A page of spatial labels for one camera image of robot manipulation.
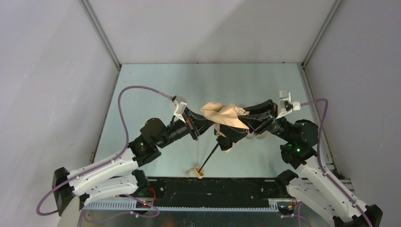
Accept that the beige umbrella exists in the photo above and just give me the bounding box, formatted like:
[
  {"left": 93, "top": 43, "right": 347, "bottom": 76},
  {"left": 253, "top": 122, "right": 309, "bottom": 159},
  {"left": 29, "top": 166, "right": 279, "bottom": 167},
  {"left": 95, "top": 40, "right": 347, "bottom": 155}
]
[{"left": 185, "top": 102, "right": 250, "bottom": 179}]

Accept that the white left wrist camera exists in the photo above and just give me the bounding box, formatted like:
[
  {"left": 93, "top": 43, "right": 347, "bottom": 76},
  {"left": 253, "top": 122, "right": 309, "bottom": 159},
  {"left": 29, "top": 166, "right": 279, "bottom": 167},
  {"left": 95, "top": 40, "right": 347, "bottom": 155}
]
[{"left": 172, "top": 96, "right": 187, "bottom": 122}]

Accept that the aluminium frame rail left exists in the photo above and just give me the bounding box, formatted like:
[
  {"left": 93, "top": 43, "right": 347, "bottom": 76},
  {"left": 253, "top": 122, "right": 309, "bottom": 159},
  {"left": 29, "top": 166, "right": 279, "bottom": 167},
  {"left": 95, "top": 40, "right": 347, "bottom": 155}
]
[{"left": 79, "top": 0, "right": 122, "bottom": 71}]

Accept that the aluminium frame rail right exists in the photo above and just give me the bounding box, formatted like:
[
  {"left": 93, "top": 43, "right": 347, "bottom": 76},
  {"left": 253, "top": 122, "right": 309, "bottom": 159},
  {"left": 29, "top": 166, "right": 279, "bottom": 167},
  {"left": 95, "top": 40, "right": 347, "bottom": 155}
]
[{"left": 297, "top": 0, "right": 344, "bottom": 165}]

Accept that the grey slotted cable duct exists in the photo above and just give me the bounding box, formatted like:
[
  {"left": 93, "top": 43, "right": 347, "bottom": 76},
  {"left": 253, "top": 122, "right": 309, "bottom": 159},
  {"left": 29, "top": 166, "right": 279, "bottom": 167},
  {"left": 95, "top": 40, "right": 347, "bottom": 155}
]
[{"left": 84, "top": 200, "right": 279, "bottom": 212}]

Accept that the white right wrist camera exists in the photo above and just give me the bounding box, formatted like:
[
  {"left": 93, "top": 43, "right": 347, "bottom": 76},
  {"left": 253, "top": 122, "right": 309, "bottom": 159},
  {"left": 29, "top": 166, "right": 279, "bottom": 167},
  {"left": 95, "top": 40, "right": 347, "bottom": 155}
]
[{"left": 276, "top": 90, "right": 301, "bottom": 119}]

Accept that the aluminium frame rail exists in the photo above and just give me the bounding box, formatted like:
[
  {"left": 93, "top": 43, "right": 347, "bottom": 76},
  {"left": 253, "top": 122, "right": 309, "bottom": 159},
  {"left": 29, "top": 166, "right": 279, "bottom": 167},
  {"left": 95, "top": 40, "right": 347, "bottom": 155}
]
[
  {"left": 297, "top": 0, "right": 344, "bottom": 165},
  {"left": 79, "top": 0, "right": 122, "bottom": 71}
]

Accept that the beige umbrella sleeve cover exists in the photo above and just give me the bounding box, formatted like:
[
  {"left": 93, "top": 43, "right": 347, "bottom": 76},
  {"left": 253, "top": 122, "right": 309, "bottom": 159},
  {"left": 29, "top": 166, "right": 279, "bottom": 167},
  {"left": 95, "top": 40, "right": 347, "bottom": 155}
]
[{"left": 245, "top": 131, "right": 269, "bottom": 140}]

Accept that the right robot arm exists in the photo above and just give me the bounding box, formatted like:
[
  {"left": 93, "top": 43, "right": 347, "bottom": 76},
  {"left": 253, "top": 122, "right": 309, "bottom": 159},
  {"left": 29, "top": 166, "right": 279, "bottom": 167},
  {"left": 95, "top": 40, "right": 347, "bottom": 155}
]
[{"left": 238, "top": 98, "right": 383, "bottom": 227}]

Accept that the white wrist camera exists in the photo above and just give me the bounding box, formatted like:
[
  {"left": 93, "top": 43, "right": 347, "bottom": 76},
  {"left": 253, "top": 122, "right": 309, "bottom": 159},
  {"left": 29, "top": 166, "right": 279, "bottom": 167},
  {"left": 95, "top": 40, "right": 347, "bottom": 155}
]
[
  {"left": 276, "top": 90, "right": 301, "bottom": 119},
  {"left": 172, "top": 96, "right": 187, "bottom": 122}
]

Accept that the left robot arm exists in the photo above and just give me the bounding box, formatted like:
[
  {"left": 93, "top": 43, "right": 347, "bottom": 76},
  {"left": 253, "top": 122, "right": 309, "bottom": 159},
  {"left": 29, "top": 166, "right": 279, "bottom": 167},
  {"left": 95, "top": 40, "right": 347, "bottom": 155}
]
[{"left": 52, "top": 108, "right": 214, "bottom": 216}]

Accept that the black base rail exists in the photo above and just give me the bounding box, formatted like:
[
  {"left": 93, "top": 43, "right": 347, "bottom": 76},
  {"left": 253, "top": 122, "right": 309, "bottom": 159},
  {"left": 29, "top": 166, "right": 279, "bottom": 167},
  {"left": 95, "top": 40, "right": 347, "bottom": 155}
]
[{"left": 133, "top": 177, "right": 294, "bottom": 206}]

